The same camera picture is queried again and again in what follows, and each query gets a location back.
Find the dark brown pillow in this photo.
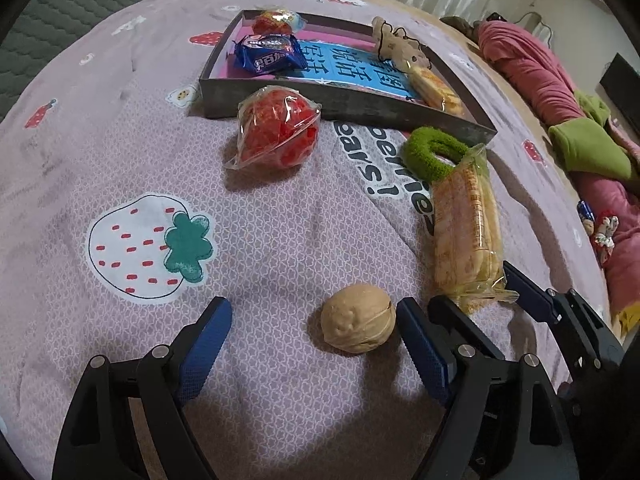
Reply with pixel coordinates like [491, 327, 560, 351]
[440, 15, 481, 41]

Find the grey quilted headboard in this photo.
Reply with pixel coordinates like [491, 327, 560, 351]
[0, 0, 201, 116]

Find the pink and blue book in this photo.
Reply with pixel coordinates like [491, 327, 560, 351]
[217, 19, 476, 123]

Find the walnut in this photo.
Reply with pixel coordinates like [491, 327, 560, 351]
[320, 283, 397, 353]

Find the white curved metal frame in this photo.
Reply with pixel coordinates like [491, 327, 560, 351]
[517, 10, 556, 46]

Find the pink quilt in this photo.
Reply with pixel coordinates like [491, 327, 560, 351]
[475, 20, 640, 311]

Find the red candy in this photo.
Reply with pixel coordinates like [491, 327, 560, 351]
[223, 85, 322, 171]

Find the green fuzzy hair ring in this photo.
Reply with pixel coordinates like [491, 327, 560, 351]
[402, 126, 473, 183]

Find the blue cookie packet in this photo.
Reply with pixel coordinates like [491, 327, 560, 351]
[232, 32, 309, 76]

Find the beige plush toy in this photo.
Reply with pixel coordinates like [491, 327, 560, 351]
[371, 16, 433, 72]

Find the black television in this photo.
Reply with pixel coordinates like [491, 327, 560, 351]
[600, 52, 640, 136]

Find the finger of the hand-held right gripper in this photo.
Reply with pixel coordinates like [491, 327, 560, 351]
[502, 260, 560, 322]
[428, 296, 507, 361]

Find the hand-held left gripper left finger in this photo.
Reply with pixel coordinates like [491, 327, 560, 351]
[52, 296, 233, 480]

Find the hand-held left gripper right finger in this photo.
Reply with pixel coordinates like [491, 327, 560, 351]
[396, 297, 581, 480]

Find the red white floral scrunchie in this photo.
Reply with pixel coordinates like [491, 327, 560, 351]
[592, 214, 621, 241]
[595, 240, 618, 267]

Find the green fleece blanket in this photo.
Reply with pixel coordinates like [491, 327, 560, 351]
[547, 89, 640, 183]

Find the shallow grey cardboard box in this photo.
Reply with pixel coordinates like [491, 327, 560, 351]
[199, 9, 498, 148]

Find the clear biscuit packet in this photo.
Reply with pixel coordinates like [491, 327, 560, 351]
[406, 66, 463, 116]
[431, 142, 521, 316]

